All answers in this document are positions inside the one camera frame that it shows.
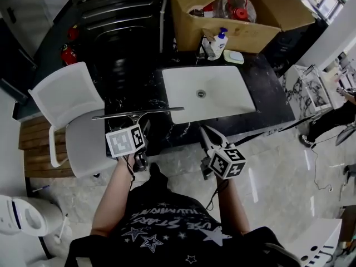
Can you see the chrome faucet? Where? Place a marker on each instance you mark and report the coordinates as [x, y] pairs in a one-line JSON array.
[[202, 50]]

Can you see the white marble vanity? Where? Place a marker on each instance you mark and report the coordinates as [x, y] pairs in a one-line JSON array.
[[306, 90]]

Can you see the white mesh office chair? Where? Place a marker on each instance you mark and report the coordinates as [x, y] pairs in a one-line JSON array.
[[83, 138]]

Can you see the metal squeegee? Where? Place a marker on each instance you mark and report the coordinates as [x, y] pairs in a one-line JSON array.
[[155, 111]]

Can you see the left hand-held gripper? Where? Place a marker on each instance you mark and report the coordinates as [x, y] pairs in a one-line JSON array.
[[123, 143]]

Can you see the green soap dish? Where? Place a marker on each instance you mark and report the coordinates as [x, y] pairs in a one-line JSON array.
[[233, 56]]

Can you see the white curved counter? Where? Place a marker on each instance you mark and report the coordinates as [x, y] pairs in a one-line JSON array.
[[317, 243]]

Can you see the black star print shirt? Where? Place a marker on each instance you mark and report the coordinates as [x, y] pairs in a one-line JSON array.
[[172, 232]]

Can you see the person's black trouser legs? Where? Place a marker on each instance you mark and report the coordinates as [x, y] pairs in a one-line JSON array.
[[158, 177]]

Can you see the white toilet brush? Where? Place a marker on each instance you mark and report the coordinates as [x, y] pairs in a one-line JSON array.
[[62, 229]]

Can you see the white sink basin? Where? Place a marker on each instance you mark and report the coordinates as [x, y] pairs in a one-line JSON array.
[[211, 93]]

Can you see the wooden slat platform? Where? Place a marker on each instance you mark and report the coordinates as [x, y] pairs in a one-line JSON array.
[[36, 149]]

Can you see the large cardboard box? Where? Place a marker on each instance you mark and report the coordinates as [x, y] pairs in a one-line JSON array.
[[242, 32]]

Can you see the black ribbed cabinet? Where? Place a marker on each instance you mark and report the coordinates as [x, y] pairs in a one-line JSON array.
[[116, 18]]

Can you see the black marble table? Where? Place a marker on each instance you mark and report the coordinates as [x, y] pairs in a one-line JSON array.
[[267, 93]]

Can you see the person's left forearm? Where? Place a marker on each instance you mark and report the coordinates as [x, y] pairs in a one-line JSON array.
[[111, 199]]

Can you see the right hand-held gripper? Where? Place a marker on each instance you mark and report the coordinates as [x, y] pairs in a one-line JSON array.
[[226, 164]]

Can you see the white toilet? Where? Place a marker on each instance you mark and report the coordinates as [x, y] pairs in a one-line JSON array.
[[25, 217]]

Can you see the red lidded bottle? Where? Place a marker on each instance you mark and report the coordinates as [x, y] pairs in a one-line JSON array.
[[240, 8]]

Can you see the white pump soap bottle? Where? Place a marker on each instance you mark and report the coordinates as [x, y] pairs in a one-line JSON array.
[[218, 44]]

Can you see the blue pen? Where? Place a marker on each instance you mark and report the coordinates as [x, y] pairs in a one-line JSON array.
[[41, 188]]

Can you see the red fire extinguisher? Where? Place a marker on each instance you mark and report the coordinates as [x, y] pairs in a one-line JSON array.
[[73, 33], [68, 55]]

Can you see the person's right forearm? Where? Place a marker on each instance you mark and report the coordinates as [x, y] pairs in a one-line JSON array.
[[232, 207]]

